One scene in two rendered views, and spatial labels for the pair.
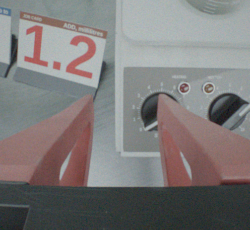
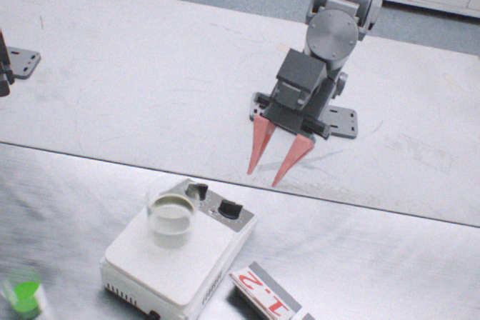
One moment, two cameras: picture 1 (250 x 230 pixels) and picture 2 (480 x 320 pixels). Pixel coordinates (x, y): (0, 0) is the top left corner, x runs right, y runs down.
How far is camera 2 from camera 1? 56 cm
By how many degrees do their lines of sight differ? 56
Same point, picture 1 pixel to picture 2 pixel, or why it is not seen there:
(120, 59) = (237, 236)
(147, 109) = (235, 215)
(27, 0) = not seen: outside the picture
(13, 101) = (306, 292)
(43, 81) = (280, 291)
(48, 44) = (268, 300)
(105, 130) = (255, 242)
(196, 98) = (208, 206)
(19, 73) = (296, 306)
